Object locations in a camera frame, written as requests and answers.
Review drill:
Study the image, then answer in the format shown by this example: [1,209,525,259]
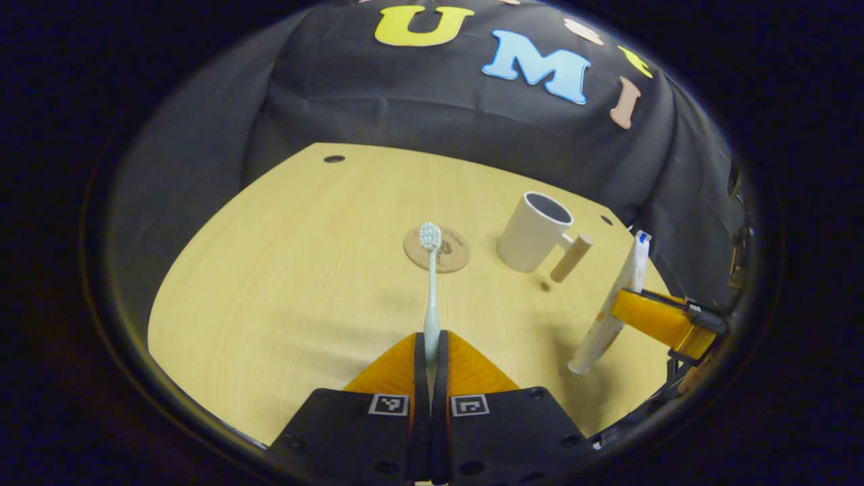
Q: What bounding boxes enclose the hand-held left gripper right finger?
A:
[431,329,600,486]

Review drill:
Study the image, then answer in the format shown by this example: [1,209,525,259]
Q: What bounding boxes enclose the round wooden coaster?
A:
[403,225,472,274]

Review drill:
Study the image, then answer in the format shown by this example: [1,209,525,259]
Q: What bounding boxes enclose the white toothpaste tube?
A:
[567,230,653,376]

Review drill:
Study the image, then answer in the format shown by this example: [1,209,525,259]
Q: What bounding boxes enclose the pale blue toothbrush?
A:
[419,221,443,406]

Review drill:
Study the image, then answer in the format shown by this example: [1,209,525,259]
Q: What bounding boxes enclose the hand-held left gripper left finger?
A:
[265,331,433,486]

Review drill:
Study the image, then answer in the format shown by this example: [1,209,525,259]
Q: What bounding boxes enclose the cream cup with wooden handle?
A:
[496,191,595,284]

